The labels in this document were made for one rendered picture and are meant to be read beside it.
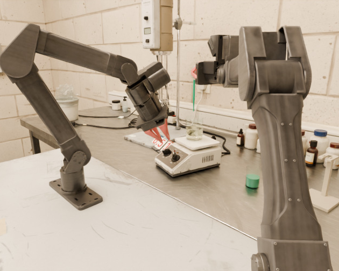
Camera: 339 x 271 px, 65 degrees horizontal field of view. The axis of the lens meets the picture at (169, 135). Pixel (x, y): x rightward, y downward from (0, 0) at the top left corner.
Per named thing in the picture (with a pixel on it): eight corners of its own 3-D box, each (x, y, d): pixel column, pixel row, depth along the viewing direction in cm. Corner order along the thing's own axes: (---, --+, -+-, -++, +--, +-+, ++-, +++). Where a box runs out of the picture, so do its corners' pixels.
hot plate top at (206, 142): (192, 150, 86) (192, 148, 85) (173, 140, 96) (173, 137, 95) (221, 144, 91) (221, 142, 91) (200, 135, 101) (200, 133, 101)
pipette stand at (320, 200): (327, 212, 66) (337, 164, 62) (296, 199, 72) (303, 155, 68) (341, 202, 70) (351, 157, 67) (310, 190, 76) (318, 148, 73)
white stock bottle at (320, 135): (327, 160, 98) (333, 130, 95) (322, 165, 94) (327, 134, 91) (310, 155, 103) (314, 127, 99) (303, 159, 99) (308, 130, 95)
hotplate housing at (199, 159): (172, 178, 84) (172, 155, 82) (154, 164, 95) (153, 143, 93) (226, 164, 94) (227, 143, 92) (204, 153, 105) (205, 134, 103)
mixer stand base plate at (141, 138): (150, 148, 111) (150, 145, 111) (122, 137, 125) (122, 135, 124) (196, 133, 131) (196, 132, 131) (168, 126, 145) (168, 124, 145)
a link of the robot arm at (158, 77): (162, 80, 83) (143, 45, 77) (175, 83, 75) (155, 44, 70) (132, 101, 80) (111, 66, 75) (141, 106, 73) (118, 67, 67)
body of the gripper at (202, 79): (194, 62, 78) (210, 62, 72) (221, 62, 83) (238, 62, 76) (193, 84, 80) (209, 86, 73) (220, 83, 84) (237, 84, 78)
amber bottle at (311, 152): (310, 162, 97) (315, 138, 94) (318, 165, 94) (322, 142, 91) (302, 162, 96) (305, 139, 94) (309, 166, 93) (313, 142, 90)
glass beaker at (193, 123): (196, 136, 99) (197, 114, 96) (206, 141, 93) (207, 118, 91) (179, 139, 95) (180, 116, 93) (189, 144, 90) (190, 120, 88)
